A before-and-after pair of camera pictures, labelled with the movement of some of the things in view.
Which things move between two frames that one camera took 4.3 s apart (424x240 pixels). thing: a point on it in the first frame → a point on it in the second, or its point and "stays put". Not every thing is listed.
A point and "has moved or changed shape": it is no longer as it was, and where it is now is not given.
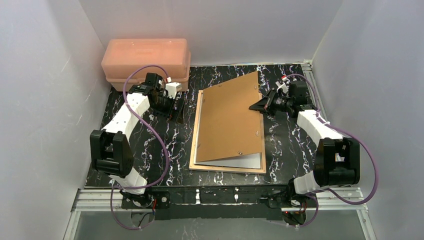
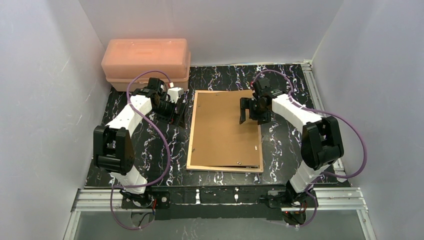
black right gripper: (269, 103) → (250, 108)
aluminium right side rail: (309, 72) stays put
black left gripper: (173, 105) stays put
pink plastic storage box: (123, 56) stays put
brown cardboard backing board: (228, 127) has moved or changed shape
